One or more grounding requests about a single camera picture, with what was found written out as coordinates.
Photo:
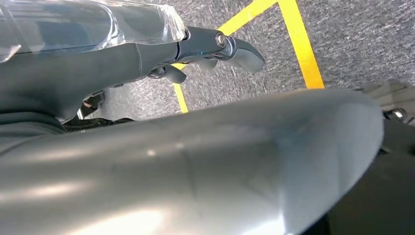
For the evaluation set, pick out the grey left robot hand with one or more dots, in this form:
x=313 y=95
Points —
x=194 y=178

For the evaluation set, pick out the yellow floor tape marking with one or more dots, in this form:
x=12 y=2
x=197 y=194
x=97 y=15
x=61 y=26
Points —
x=301 y=42

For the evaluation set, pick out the ribbed grey left arm sleeve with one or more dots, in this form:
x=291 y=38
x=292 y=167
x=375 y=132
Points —
x=26 y=129

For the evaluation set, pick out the ribbed robot foot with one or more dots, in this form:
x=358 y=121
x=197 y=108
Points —
x=392 y=97

